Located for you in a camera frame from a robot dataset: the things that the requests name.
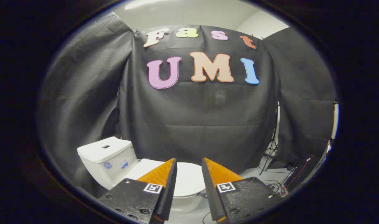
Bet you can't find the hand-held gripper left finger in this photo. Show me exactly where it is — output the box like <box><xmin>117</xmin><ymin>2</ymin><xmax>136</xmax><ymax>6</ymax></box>
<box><xmin>97</xmin><ymin>158</ymin><xmax>178</xmax><ymax>224</ymax></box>

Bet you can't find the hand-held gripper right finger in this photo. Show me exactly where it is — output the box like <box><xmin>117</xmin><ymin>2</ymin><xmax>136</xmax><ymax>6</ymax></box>
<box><xmin>201</xmin><ymin>157</ymin><xmax>284</xmax><ymax>224</ymax></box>

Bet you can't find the white toilet lid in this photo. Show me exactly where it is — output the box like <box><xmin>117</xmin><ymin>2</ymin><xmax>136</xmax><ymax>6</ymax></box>
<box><xmin>127</xmin><ymin>158</ymin><xmax>207</xmax><ymax>197</ymax></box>

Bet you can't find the white toilet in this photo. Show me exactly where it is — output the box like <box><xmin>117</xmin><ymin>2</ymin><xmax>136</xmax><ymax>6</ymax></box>
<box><xmin>77</xmin><ymin>136</ymin><xmax>207</xmax><ymax>214</ymax></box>

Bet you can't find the black backdrop cloth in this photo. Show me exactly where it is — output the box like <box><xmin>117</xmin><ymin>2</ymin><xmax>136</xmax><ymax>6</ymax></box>
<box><xmin>37</xmin><ymin>14</ymin><xmax>337</xmax><ymax>193</ymax></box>

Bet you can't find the black tripod stand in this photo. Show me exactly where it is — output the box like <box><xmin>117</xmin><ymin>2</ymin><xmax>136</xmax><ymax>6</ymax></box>
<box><xmin>259</xmin><ymin>103</ymin><xmax>281</xmax><ymax>175</ymax></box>

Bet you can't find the tangle of floor cables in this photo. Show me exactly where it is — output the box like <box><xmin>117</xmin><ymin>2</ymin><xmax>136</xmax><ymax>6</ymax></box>
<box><xmin>260</xmin><ymin>170</ymin><xmax>302</xmax><ymax>197</ymax></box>

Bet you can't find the dark box with red wire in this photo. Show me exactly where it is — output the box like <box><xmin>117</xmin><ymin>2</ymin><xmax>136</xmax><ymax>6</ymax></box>
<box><xmin>287</xmin><ymin>155</ymin><xmax>321</xmax><ymax>191</ymax></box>

